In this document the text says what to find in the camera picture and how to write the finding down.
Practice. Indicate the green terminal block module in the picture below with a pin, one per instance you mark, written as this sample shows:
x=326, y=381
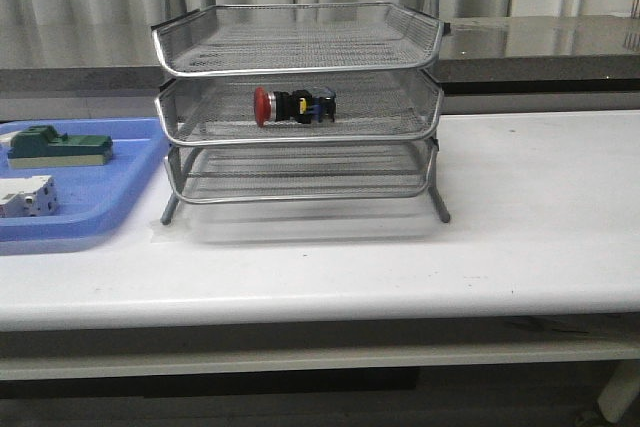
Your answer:
x=43, y=146

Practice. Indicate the silver mesh tray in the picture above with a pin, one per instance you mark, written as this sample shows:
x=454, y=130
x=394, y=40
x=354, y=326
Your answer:
x=234, y=40
x=371, y=106
x=211, y=175

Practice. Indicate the white table leg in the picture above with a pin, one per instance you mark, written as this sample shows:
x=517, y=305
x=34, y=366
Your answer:
x=620, y=391

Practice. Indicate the red emergency stop button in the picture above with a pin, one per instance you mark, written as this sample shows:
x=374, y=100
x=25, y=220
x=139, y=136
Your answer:
x=302, y=106

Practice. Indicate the white circuit breaker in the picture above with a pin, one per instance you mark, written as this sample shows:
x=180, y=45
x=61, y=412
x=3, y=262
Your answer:
x=33, y=196

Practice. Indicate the dark stone counter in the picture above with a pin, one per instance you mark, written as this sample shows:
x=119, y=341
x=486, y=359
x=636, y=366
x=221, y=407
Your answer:
x=480, y=55

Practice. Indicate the silver rack frame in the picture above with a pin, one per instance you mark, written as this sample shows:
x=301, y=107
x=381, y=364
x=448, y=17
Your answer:
x=430, y=184

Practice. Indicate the blue plastic tray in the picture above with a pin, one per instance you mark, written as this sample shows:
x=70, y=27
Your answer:
x=93, y=200

